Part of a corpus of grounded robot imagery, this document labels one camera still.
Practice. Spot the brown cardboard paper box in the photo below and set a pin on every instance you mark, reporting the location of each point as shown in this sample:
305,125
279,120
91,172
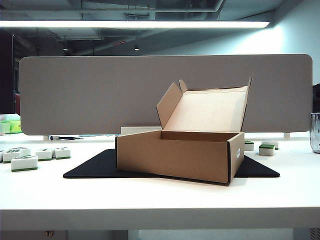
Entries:
175,160

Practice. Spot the white green mahjong tile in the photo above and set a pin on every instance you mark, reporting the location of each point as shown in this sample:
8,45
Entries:
271,143
23,163
10,156
23,150
44,154
1,155
62,153
249,145
266,150

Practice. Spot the white open carton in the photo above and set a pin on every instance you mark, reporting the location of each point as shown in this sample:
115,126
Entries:
135,130

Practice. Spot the grey felt desk partition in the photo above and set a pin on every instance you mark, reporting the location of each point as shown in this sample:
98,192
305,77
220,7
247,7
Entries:
100,95

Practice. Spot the black rectangular desk mat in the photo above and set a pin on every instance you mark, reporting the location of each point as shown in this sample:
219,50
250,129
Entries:
95,167

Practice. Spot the black precision screwdriver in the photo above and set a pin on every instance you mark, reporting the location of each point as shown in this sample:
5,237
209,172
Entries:
62,137

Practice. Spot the long ceiling light strip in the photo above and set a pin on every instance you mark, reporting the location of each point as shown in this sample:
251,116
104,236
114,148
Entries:
125,24

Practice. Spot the green yellow plastic bag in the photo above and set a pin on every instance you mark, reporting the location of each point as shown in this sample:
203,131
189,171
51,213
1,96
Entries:
10,126

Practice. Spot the clear glass cup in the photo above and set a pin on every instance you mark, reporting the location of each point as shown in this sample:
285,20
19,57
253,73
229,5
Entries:
315,132

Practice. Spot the round metal desk lock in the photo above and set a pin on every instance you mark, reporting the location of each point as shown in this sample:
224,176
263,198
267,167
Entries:
48,233

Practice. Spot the white partition bracket foot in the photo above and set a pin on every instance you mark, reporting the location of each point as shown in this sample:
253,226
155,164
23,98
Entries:
45,137
286,135

